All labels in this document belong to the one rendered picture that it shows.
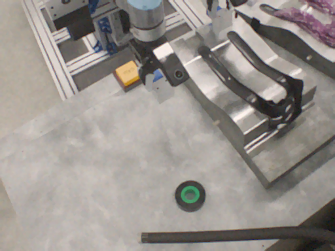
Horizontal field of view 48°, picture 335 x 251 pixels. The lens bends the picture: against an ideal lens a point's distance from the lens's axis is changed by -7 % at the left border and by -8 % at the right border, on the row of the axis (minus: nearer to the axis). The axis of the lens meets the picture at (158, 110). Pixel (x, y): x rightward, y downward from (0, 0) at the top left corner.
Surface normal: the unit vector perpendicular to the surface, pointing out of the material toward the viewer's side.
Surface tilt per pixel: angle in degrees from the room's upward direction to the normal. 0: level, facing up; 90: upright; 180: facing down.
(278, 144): 0
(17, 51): 0
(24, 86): 0
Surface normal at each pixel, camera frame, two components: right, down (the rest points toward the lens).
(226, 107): -0.31, -0.76
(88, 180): -0.08, -0.48
